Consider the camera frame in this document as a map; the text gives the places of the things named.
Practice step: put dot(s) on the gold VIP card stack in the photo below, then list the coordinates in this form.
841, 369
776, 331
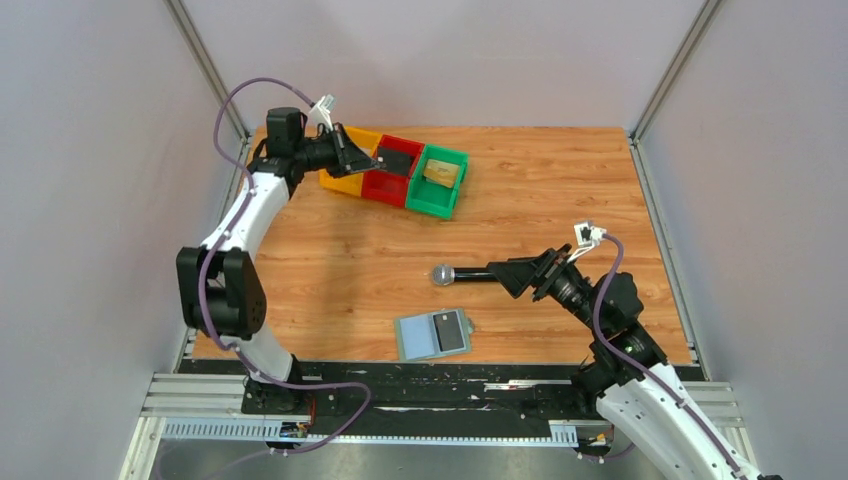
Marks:
442, 173

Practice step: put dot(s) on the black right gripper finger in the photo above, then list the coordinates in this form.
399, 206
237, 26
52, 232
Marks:
547, 259
518, 280

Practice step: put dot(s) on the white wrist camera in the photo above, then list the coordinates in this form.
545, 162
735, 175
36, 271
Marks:
320, 112
588, 236

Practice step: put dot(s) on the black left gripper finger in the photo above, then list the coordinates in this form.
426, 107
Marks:
348, 151
354, 167

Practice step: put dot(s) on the teal card holder wallet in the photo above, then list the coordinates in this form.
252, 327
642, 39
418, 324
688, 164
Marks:
416, 337

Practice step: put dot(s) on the black VIP card stack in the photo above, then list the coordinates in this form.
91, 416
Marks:
396, 159

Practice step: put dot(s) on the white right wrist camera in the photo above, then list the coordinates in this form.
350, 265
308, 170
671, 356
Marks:
588, 236

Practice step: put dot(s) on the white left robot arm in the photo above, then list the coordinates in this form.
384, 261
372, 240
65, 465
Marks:
221, 293

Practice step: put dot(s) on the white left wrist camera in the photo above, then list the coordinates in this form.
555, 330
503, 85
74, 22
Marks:
320, 112

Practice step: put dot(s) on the red plastic bin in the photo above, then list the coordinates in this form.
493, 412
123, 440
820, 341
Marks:
388, 188

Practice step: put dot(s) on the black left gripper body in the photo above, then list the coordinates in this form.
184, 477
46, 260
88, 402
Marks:
338, 151

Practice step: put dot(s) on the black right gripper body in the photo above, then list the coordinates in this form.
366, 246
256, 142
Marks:
549, 273

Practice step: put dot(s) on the green plastic bin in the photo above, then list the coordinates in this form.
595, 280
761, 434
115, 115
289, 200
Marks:
427, 197

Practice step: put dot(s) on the black handheld microphone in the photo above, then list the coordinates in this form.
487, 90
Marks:
445, 275

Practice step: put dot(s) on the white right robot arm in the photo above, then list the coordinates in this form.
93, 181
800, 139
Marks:
629, 381

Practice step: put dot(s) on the yellow plastic bin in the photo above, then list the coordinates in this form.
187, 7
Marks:
365, 140

